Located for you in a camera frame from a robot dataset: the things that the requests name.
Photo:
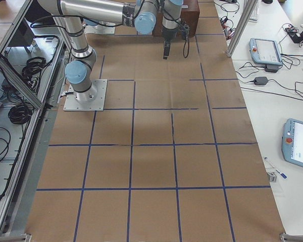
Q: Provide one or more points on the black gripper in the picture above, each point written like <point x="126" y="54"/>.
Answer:
<point x="168" y="35"/>

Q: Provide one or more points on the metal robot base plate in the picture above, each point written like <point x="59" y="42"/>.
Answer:
<point x="91" y="100"/>

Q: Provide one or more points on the lower teach pendant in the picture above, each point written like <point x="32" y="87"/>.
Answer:
<point x="292" y="142"/>

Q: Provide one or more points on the white keyboard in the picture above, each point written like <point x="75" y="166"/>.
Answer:
<point x="255" y="13"/>

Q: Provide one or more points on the white blue marker pen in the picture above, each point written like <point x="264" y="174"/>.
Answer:
<point x="275" y="169"/>

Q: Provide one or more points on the brown paper table cover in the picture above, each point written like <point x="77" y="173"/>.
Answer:
<point x="173" y="156"/>

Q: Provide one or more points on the dark wooden drawer cabinet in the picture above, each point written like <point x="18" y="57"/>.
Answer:
<point x="189" y="14"/>

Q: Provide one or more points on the teach pendant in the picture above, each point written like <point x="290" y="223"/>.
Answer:
<point x="265" y="51"/>
<point x="292" y="142"/>

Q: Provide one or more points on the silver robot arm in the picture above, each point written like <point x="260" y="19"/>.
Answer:
<point x="142" y="16"/>

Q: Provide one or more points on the black power adapter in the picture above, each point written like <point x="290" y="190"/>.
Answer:
<point x="260" y="81"/>

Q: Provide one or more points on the aluminium frame post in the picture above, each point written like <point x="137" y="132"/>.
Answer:
<point x="249" y="6"/>

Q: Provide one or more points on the upper teach pendant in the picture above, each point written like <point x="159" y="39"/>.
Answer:
<point x="265" y="51"/>

